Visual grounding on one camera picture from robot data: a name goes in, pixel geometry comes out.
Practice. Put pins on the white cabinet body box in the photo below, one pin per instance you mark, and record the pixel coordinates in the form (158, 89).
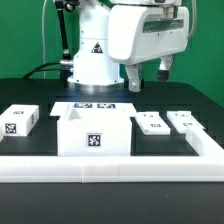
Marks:
(94, 133)

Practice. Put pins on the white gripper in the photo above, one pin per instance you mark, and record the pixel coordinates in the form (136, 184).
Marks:
(141, 33)

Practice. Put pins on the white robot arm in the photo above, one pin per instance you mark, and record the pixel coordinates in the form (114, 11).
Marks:
(93, 70)

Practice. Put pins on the white L-shaped fence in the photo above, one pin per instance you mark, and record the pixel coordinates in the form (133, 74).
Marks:
(206, 166)

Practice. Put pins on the white cabinet top block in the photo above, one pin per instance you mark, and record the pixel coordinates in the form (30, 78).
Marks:
(18, 119)

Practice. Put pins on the white base tag plate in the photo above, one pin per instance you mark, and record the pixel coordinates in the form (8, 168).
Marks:
(61, 108)

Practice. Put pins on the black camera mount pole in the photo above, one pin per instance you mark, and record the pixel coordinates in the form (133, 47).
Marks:
(61, 6)

